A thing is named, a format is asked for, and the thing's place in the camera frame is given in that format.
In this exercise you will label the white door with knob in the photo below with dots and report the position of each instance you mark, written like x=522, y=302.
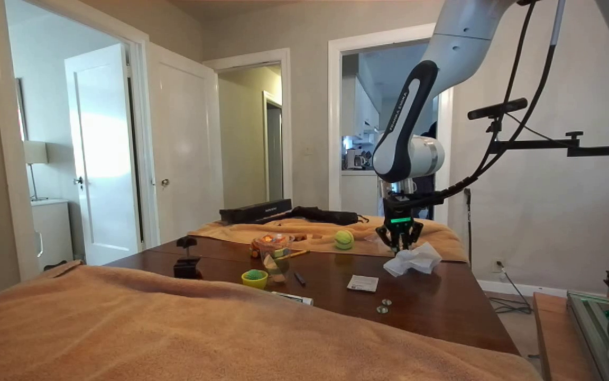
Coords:
x=184, y=155

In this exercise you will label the black camera clamp arm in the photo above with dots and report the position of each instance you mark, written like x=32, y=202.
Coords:
x=601, y=149

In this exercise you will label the white cabinet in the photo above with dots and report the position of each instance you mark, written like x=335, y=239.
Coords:
x=51, y=233

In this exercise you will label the black tripod bag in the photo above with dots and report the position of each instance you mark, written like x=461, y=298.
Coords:
x=326, y=215

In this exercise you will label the white paper packet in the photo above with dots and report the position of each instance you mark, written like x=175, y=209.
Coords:
x=361, y=285

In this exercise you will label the grey metal tray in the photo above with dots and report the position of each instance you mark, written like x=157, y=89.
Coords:
x=592, y=339

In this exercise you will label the yellow tennis ball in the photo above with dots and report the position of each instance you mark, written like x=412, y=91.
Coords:
x=342, y=241

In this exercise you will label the large plain orange towel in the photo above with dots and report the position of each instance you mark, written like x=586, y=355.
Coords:
x=142, y=332

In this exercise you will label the dark blue pen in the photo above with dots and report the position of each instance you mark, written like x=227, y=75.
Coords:
x=298, y=278

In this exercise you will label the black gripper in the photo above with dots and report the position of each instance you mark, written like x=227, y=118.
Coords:
x=400, y=212

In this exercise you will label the white panel door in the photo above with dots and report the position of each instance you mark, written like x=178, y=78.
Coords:
x=103, y=177

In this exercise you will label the black and white marker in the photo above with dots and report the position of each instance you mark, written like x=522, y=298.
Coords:
x=293, y=298

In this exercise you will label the white napkin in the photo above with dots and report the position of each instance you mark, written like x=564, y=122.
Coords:
x=410, y=262

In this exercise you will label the small green cup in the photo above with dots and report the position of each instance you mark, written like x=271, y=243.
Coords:
x=254, y=278

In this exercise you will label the white kitchen counter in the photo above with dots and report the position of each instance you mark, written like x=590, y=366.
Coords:
x=357, y=191

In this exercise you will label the long black box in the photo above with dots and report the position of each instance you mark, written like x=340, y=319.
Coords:
x=254, y=210

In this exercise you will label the white wall outlet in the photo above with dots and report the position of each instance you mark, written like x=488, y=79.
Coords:
x=499, y=268

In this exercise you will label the thin dark stick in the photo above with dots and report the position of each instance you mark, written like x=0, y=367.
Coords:
x=467, y=226

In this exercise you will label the black stereo camera bar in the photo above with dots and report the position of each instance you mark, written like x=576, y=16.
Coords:
x=498, y=108

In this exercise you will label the small black camera mount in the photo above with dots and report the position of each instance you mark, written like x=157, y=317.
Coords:
x=189, y=258

